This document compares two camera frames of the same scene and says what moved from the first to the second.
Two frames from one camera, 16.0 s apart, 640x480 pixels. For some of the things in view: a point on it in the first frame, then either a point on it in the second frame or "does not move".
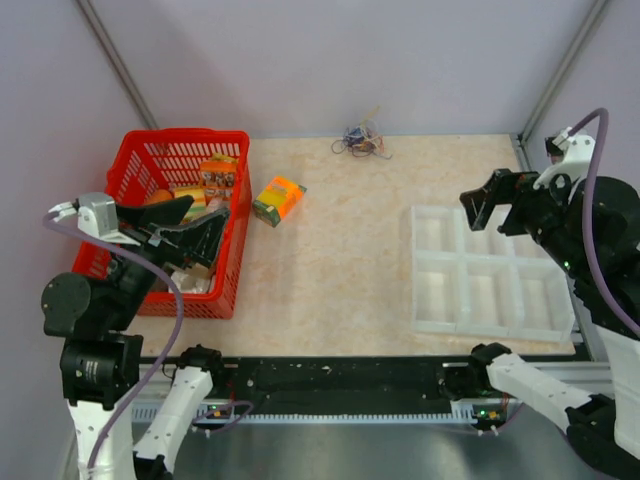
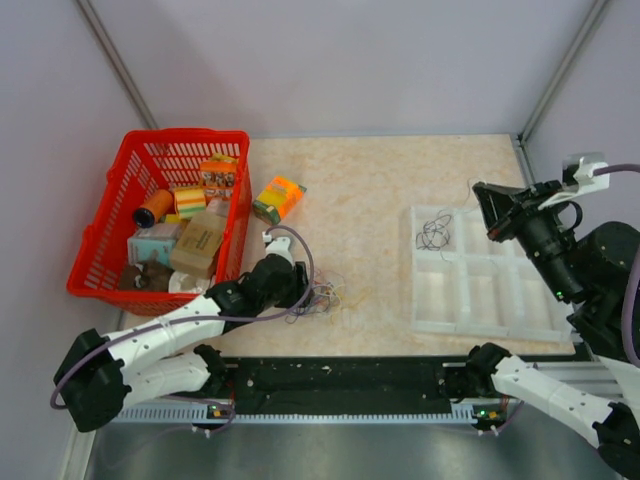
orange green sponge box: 276,199 does not move
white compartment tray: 484,281 does not move
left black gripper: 198,239 → 299,286
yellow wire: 366,117 → 358,300
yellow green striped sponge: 198,206 does not move
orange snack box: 218,179 does not move
